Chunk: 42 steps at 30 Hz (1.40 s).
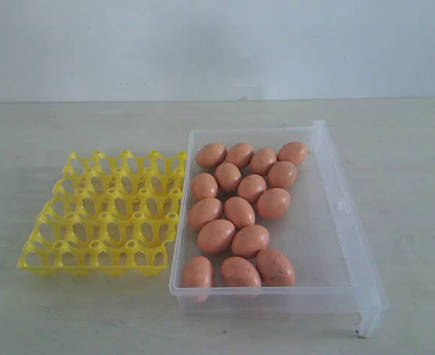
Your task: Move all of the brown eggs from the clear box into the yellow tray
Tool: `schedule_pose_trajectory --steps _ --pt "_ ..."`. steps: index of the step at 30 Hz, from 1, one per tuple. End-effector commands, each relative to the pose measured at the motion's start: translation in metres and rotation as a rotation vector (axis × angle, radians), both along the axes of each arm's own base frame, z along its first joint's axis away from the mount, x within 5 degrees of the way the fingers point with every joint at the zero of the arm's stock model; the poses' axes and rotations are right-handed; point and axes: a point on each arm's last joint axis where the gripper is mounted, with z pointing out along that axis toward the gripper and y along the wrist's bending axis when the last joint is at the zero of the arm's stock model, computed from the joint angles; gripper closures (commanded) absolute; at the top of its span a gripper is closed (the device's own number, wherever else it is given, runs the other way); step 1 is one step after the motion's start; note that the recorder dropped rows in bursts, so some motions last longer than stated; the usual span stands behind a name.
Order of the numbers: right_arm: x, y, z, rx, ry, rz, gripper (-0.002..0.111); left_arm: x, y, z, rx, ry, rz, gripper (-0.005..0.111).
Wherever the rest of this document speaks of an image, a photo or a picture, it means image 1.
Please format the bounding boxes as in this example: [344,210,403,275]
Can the clear plastic container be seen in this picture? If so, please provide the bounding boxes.
[169,121,388,338]

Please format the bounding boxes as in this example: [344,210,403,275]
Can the yellow plastic egg tray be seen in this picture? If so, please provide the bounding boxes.
[17,149,187,277]

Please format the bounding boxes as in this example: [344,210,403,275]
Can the brown egg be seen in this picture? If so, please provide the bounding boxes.
[181,255,214,288]
[250,147,277,176]
[223,196,256,229]
[197,219,236,254]
[237,174,266,204]
[231,224,270,258]
[225,142,254,169]
[257,188,291,219]
[277,141,308,166]
[192,173,218,201]
[215,162,242,192]
[196,142,227,169]
[267,160,298,190]
[188,197,223,230]
[256,248,296,286]
[220,257,262,288]

